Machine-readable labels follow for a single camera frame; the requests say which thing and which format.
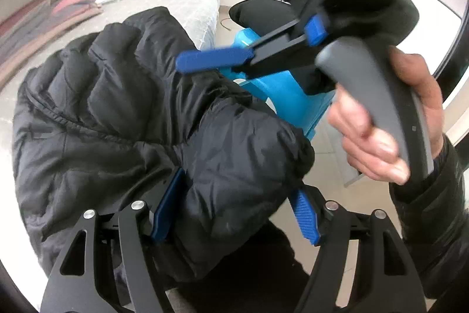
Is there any beige folded blanket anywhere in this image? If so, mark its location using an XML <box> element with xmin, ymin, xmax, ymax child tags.
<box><xmin>1</xmin><ymin>7</ymin><xmax>103</xmax><ymax>89</ymax></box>

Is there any blue-grey folded blanket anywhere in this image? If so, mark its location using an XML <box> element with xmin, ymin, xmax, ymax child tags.
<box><xmin>1</xmin><ymin>0</ymin><xmax>98</xmax><ymax>60</ymax></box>

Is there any black sleeved right forearm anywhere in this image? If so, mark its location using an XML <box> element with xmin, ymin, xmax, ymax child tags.
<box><xmin>390</xmin><ymin>137</ymin><xmax>468</xmax><ymax>305</ymax></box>

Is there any blue plastic stool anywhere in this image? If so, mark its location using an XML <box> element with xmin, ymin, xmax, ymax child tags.
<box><xmin>219</xmin><ymin>27</ymin><xmax>337</xmax><ymax>141</ymax></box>

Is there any maroon folded blanket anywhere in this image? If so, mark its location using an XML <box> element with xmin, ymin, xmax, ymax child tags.
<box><xmin>1</xmin><ymin>0</ymin><xmax>60</xmax><ymax>36</ymax></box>

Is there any person's right hand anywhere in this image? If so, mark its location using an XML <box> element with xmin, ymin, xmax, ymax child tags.
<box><xmin>316</xmin><ymin>37</ymin><xmax>443</xmax><ymax>185</ymax></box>

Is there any grey checked bedspread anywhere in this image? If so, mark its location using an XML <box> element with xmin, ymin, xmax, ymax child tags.
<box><xmin>0</xmin><ymin>0</ymin><xmax>223</xmax><ymax>138</ymax></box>

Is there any black puffer jacket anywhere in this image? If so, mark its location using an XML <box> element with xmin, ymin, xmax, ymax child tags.
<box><xmin>10</xmin><ymin>6</ymin><xmax>317</xmax><ymax>285</ymax></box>

